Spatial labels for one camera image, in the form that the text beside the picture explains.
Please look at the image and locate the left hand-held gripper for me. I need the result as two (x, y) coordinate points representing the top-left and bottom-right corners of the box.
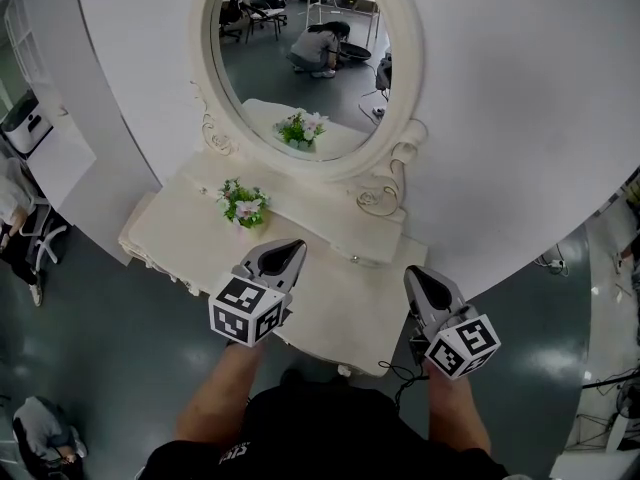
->
(208, 238), (307, 347)

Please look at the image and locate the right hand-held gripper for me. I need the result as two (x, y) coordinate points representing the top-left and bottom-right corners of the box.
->
(403, 265), (502, 381)

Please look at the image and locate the cream dressing table drawer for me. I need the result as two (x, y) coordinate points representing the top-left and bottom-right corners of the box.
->
(319, 235), (404, 270)

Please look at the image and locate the person's right forearm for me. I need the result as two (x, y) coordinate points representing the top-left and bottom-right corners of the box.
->
(424, 367), (494, 455)

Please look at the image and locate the person's left forearm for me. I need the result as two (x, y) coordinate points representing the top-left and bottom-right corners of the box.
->
(173, 340), (266, 450)

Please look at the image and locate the cream dressing table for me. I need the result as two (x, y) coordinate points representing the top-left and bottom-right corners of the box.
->
(118, 150), (430, 379)

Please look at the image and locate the pink flower plant pot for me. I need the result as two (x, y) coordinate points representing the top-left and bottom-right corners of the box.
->
(215, 176), (272, 230)

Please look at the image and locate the person's black shirt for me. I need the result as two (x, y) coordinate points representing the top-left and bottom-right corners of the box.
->
(142, 381), (510, 480)

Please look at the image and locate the black floor fan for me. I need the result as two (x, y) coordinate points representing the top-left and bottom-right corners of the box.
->
(612, 381), (640, 420)

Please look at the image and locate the white base office chair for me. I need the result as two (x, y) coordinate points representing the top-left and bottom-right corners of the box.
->
(25, 201), (71, 270)

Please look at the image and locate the cream framed oval mirror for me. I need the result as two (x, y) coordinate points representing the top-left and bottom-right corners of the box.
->
(187, 0), (430, 219)

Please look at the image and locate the white counter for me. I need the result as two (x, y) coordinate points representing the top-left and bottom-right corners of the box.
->
(24, 121), (97, 210)

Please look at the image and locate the white box appliance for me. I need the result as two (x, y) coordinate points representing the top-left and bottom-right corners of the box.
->
(0, 89), (54, 157)

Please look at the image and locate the white shelf unit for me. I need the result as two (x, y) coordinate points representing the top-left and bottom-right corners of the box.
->
(3, 0), (54, 92)

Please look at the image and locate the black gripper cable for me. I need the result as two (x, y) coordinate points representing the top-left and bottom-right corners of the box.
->
(377, 360), (432, 405)

